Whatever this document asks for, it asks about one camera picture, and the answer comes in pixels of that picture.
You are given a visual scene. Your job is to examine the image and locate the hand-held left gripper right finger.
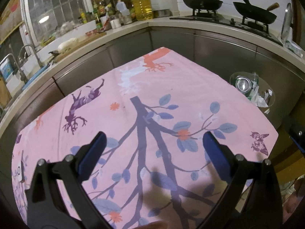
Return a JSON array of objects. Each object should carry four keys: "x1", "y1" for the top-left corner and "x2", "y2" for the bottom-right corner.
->
[{"x1": 198, "y1": 131, "x2": 283, "y2": 229}]

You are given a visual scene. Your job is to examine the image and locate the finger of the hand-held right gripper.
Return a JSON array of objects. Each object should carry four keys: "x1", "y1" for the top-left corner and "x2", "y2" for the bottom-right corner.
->
[{"x1": 288, "y1": 120, "x2": 305, "y2": 154}]

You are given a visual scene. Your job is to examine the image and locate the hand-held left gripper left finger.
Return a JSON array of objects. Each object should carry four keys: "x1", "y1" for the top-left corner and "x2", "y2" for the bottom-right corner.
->
[{"x1": 26, "y1": 131, "x2": 112, "y2": 229}]

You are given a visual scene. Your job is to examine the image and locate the beige trash bin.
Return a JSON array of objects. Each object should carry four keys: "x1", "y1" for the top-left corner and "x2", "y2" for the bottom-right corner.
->
[{"x1": 229, "y1": 72, "x2": 275, "y2": 115}]

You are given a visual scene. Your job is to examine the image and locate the green drink can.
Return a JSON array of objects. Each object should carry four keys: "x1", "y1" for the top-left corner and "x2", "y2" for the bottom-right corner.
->
[{"x1": 235, "y1": 76, "x2": 253, "y2": 93}]

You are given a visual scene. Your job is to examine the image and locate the pink floral tablecloth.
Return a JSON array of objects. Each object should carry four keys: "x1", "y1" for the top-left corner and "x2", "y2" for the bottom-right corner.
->
[{"x1": 11, "y1": 46, "x2": 279, "y2": 229}]

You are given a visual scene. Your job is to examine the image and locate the white green box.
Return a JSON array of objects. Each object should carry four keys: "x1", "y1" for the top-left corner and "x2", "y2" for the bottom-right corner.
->
[{"x1": 285, "y1": 40, "x2": 303, "y2": 55}]

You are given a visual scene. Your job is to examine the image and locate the kitchen counter cabinet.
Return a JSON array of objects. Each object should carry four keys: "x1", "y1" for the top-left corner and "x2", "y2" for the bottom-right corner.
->
[{"x1": 0, "y1": 17, "x2": 305, "y2": 148}]

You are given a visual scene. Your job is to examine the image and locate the upright wooden cutting board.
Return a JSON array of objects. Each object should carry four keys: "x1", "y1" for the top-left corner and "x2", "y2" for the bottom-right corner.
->
[{"x1": 0, "y1": 77, "x2": 12, "y2": 108}]

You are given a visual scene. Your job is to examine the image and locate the white radish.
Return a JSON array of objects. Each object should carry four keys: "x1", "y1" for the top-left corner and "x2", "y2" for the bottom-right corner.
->
[{"x1": 58, "y1": 38, "x2": 79, "y2": 53}]

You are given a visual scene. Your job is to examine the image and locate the flat wooden cutting board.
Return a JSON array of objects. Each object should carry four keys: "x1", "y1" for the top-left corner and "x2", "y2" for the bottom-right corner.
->
[{"x1": 51, "y1": 32, "x2": 108, "y2": 60}]

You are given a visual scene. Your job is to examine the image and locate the steel kitchen faucet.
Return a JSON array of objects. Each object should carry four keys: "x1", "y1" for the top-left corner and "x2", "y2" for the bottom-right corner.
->
[
  {"x1": 18, "y1": 44, "x2": 43, "y2": 68},
  {"x1": 0, "y1": 54, "x2": 26, "y2": 84}
]

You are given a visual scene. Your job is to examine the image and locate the glass pot lid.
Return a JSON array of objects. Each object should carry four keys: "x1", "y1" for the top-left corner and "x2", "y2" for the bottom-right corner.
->
[{"x1": 280, "y1": 3, "x2": 293, "y2": 42}]

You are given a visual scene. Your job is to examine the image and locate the black frying pan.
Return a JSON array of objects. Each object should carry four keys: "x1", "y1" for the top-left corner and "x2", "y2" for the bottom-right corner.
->
[{"x1": 233, "y1": 0, "x2": 278, "y2": 24}]

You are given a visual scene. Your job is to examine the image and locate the gas stove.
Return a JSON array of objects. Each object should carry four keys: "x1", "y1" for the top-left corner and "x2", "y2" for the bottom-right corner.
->
[{"x1": 170, "y1": 7, "x2": 284, "y2": 46}]

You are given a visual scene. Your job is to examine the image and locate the row of condiment bottles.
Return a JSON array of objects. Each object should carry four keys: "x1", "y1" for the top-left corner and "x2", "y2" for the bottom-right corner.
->
[{"x1": 80, "y1": 0, "x2": 117, "y2": 31}]

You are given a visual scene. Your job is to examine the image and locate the barred kitchen window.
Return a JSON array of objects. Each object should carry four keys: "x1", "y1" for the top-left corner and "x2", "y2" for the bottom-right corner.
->
[{"x1": 22, "y1": 0, "x2": 96, "y2": 46}]

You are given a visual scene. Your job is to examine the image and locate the yellow cooking oil bottle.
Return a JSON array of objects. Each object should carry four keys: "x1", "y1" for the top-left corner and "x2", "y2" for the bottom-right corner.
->
[{"x1": 132, "y1": 0, "x2": 153, "y2": 21}]

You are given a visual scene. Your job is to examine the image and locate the fruit printed wall poster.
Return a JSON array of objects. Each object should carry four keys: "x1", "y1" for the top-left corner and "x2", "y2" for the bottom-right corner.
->
[{"x1": 0, "y1": 0, "x2": 25, "y2": 46}]

